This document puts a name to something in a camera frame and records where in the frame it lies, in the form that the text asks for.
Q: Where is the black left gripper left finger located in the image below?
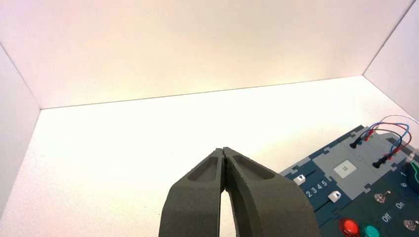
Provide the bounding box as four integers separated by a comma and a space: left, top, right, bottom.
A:
158, 148, 227, 237

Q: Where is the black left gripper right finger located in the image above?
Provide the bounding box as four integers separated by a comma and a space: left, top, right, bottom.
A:
223, 147, 322, 237

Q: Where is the dark blue grey control box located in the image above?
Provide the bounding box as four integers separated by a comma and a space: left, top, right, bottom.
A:
280, 124, 419, 237

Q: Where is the red round push button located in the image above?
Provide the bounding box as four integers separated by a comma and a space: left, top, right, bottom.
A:
338, 218, 361, 237

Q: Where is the small white display label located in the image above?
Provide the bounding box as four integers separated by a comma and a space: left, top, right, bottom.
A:
333, 159, 358, 179

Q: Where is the teal round push button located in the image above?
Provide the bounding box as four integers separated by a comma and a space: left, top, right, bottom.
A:
359, 224, 381, 237

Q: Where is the green rotary knob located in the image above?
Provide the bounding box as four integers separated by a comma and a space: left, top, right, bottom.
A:
403, 160, 419, 187

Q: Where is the black jumper cable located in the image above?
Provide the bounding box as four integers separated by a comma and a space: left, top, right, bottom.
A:
349, 128, 404, 169

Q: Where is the metal toggle switch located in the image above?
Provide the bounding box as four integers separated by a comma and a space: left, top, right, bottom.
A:
403, 219, 419, 232
374, 191, 392, 204

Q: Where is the red jumper cable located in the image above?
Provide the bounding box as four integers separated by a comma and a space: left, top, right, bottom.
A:
363, 121, 414, 157

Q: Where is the blue jumper cable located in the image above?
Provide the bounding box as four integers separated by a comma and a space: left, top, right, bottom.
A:
357, 122, 412, 161

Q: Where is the white cable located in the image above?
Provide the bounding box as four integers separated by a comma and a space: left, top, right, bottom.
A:
381, 114, 419, 127

